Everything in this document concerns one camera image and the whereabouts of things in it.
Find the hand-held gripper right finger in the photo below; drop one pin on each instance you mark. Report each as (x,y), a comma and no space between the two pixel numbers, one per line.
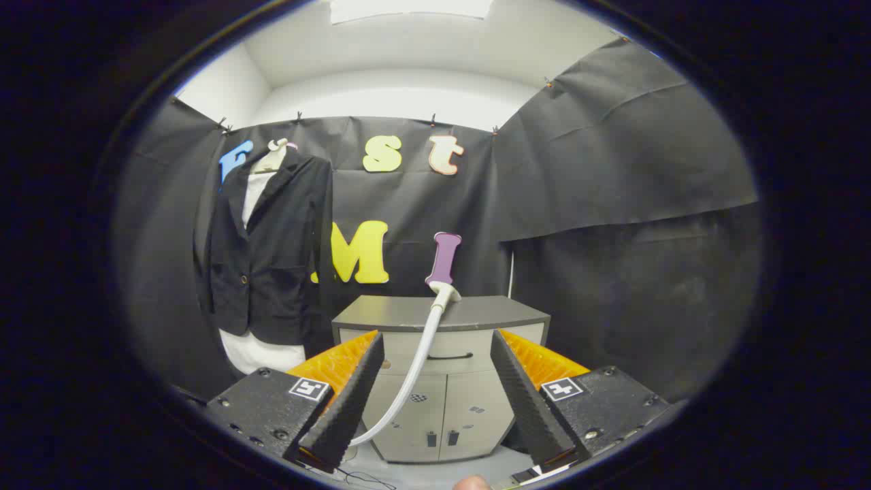
(527,408)

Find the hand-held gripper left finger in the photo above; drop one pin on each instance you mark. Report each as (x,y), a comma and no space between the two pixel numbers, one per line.
(350,408)

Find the white garment steamer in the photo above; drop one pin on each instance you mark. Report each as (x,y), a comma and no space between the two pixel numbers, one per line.
(425,340)

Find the white shirt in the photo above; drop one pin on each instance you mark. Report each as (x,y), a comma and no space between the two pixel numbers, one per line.
(258,354)

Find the black jacket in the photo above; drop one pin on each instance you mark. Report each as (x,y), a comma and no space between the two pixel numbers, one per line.
(286,238)

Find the cream clothes hanger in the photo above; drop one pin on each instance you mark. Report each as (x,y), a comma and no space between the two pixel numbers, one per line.
(274,158)

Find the grey cabinet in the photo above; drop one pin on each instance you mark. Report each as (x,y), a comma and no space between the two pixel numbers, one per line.
(476,313)

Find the black backdrop cloth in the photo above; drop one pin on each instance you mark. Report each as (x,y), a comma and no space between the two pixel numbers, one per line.
(408,204)

